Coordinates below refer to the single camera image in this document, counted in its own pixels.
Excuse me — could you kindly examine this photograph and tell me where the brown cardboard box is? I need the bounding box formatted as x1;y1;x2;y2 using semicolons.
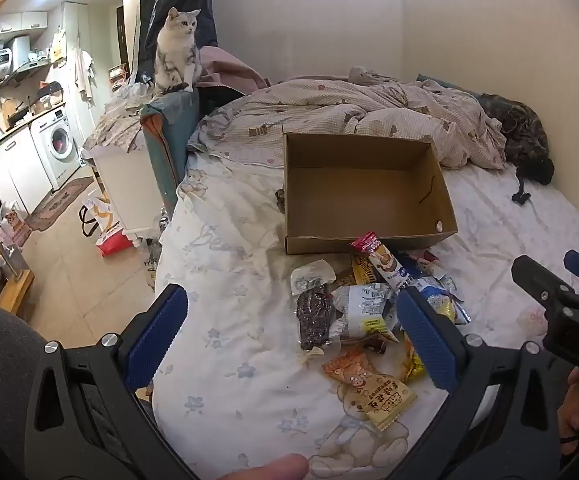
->
282;132;459;256

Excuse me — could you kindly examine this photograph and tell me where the patterned floor rug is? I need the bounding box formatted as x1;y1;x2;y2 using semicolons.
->
24;176;95;233

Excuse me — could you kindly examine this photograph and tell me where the pile of crumpled clothes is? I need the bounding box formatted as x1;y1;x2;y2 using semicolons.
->
84;85;146;157

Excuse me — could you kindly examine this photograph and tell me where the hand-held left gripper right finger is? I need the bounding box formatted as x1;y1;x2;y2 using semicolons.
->
389;285;570;480

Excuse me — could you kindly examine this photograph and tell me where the checked beige duvet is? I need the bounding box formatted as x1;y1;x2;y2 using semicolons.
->
187;66;508;171

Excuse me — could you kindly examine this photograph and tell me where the white paper bag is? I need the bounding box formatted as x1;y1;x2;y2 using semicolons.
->
80;195;120;241

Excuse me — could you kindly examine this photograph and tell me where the blue pillow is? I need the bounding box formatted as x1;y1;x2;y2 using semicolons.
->
417;74;481;99

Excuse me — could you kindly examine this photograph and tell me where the orange bear snack packet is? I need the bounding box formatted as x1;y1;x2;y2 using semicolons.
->
322;347;417;432

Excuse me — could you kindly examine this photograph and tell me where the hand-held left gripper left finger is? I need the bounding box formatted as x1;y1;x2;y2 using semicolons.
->
22;284;190;480

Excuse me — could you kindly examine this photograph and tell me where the white kitchen cabinet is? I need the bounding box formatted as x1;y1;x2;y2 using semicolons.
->
0;127;53;216

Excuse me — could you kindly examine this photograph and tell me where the grey white cat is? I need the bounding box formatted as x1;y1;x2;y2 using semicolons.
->
154;6;203;95

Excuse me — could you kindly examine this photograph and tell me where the teal sofa armrest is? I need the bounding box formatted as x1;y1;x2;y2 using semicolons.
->
140;87;201;213

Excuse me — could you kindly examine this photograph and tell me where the person's left hand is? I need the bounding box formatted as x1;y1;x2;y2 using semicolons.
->
214;452;310;480

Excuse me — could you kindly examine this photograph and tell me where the white hanging towel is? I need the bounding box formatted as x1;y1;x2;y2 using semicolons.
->
72;47;95;106

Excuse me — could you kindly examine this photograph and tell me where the black drawstring cord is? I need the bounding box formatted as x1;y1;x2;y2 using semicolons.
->
512;179;533;206

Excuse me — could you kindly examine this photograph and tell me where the camouflage garment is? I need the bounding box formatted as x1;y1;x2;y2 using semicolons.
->
479;92;555;186

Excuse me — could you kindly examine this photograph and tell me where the pink pillow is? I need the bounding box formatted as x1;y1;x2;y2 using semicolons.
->
197;46;271;94

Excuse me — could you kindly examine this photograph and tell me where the red bag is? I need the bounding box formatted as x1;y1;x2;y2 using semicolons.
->
97;227;135;258

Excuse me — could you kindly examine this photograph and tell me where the dark brown clear snack packet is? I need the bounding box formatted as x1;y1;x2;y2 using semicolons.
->
289;259;336;352

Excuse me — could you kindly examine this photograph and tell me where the dark blue snack packet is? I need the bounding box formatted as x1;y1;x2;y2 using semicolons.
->
397;252;437;282

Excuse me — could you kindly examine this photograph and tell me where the white washing machine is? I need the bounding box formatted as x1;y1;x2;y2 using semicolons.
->
30;105;83;192

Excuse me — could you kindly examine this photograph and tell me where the white storage unit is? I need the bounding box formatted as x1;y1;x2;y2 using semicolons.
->
82;145;164;238

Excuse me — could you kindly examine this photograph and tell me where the white blue snack bag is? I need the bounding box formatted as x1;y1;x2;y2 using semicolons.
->
409;272;471;326

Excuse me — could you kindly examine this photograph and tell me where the white bread packet yellow label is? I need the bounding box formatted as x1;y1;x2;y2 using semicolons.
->
329;282;401;345

